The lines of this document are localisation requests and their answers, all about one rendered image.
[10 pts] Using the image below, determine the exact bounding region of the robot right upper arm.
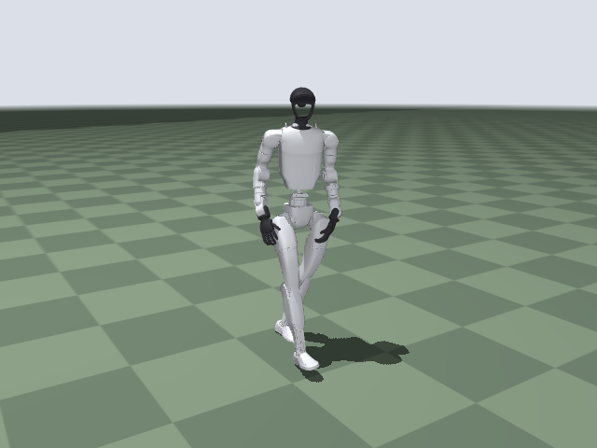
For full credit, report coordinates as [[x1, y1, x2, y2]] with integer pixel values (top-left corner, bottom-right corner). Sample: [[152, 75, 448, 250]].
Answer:
[[256, 130, 282, 181]]

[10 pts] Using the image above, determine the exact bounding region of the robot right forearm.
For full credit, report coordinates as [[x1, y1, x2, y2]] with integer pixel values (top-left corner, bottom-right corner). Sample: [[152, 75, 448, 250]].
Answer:
[[253, 168, 268, 216]]

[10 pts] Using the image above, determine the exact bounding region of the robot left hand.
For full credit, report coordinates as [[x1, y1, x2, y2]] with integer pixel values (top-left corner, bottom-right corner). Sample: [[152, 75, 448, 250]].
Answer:
[[314, 208, 340, 243]]

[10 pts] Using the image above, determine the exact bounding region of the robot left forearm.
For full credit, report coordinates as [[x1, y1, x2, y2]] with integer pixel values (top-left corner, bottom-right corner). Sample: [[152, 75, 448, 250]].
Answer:
[[325, 171, 342, 218]]

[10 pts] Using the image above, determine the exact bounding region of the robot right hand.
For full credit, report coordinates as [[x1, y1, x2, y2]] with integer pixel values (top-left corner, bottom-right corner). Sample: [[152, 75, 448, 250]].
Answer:
[[257, 205, 280, 245]]

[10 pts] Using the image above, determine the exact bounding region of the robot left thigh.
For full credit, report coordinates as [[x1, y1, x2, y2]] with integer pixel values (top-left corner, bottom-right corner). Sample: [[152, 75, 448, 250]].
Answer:
[[298, 211, 329, 285]]

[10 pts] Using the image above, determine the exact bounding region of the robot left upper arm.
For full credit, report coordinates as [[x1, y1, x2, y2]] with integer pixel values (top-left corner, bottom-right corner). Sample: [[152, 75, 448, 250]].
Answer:
[[321, 130, 339, 183]]

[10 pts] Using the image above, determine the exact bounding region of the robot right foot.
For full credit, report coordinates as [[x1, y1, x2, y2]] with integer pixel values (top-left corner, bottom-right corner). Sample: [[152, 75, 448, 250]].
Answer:
[[293, 350, 320, 371]]

